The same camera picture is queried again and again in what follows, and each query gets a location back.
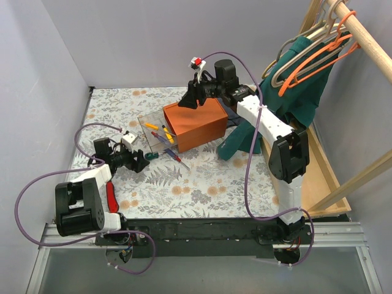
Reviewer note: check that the floral patterned table mat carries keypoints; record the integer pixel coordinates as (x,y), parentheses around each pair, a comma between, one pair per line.
(166,189)

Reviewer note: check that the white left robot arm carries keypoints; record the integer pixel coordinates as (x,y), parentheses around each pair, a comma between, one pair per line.
(87,203)

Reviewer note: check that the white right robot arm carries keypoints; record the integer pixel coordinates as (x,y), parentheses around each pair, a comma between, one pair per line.
(289,154)

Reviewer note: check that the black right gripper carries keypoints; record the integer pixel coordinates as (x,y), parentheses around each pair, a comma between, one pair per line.
(198,92)

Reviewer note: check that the dark green garment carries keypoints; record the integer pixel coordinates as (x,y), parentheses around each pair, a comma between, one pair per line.
(298,103)

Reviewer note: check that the dark blue cloth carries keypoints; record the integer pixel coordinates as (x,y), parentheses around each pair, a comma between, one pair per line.
(233,118)

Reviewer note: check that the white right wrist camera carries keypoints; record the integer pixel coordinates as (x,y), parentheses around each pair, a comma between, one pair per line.
(197,64)

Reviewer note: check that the orange wooden drawer box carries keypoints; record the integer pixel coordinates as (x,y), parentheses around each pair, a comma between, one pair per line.
(196,127)

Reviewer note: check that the orange clothes hanger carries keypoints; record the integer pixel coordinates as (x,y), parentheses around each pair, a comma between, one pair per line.
(322,52)

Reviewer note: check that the beige clothes hanger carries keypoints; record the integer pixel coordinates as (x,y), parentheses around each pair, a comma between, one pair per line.
(314,33)

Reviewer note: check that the clear acrylic drawer tray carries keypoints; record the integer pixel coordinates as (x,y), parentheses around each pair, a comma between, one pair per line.
(157,118)

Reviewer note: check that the orange handle screwdriver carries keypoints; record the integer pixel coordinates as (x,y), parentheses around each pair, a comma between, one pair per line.
(151,126)

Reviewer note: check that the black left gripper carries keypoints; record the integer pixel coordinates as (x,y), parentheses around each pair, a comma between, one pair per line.
(135,159)

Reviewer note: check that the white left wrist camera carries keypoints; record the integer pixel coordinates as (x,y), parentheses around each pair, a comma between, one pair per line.
(128,140)

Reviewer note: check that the wooden clothes rack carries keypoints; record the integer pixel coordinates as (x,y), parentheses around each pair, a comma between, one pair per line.
(354,118)

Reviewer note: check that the red utility knife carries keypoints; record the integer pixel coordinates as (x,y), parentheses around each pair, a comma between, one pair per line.
(111,198)

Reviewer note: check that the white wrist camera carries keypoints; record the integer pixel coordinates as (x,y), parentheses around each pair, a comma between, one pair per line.
(128,140)
(197,64)

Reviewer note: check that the yellow black screwdriver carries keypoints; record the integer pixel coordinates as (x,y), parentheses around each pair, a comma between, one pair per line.
(168,135)

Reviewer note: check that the aluminium rail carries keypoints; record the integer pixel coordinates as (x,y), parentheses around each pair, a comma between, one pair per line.
(332,234)

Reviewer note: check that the green stubby screwdriver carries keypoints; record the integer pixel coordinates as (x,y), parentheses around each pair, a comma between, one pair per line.
(152,156)

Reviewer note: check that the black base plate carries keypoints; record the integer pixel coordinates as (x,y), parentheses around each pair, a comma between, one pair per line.
(216,237)

